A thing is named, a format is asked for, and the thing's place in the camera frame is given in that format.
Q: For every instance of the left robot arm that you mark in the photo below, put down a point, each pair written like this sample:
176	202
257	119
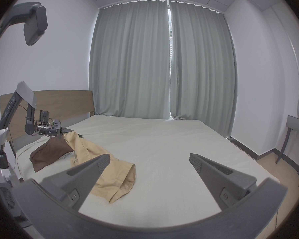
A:
27	94

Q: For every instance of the pale green curtain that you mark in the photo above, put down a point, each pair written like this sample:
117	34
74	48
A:
201	63
129	58

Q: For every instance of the grey small table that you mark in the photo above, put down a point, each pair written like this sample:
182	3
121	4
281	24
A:
296	126

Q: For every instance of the tan shorts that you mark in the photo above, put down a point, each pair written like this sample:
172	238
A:
114	178

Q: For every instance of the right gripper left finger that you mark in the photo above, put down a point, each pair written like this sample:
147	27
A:
84	180

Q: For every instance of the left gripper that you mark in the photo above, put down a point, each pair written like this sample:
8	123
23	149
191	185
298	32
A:
48	129

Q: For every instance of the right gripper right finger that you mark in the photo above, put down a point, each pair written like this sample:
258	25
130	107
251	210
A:
221	180

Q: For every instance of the bed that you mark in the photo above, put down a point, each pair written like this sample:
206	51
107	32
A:
164	146

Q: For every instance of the white garment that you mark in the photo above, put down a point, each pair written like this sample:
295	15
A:
67	155

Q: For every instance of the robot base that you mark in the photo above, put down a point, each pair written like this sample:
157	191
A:
7	174

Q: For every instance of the brown garment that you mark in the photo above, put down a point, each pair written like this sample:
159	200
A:
47	155

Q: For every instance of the window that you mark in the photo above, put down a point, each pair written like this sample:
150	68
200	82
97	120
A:
170	46

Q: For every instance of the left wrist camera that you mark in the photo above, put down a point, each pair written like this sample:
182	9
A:
44	116

